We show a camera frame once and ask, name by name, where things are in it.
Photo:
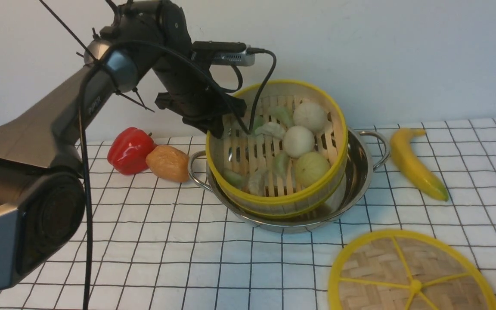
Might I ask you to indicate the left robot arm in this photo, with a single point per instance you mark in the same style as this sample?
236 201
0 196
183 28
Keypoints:
42 199

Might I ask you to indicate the white steamed bun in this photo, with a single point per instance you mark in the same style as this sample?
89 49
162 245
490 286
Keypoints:
311 116
298 141

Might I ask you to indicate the green dumpling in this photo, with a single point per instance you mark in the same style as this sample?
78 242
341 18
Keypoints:
283 115
280 165
258 121

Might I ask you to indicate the yellow-rimmed bamboo steamer basket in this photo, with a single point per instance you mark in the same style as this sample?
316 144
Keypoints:
236 155

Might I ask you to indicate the yellow steamed bun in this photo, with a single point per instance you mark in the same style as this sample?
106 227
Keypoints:
310 168

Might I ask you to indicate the white checkered tablecloth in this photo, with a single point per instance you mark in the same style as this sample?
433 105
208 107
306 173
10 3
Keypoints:
165 246

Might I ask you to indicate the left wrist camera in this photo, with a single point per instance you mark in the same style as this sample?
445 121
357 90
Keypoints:
222 53

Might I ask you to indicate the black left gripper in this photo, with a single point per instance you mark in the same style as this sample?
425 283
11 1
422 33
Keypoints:
192 97

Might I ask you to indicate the red bell pepper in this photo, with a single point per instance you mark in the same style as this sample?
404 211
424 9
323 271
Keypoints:
129 151

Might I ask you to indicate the brown bread roll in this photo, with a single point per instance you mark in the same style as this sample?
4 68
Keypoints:
168 163

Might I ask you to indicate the yellow banana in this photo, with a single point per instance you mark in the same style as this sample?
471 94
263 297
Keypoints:
411 166

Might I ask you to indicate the yellow-rimmed bamboo steamer lid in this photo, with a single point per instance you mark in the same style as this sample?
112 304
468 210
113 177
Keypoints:
394 269

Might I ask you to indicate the white dumpling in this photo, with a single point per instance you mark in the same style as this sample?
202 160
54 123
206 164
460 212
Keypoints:
256 180
272 129

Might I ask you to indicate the stainless steel pot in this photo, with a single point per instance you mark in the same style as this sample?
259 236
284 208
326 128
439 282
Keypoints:
357 179

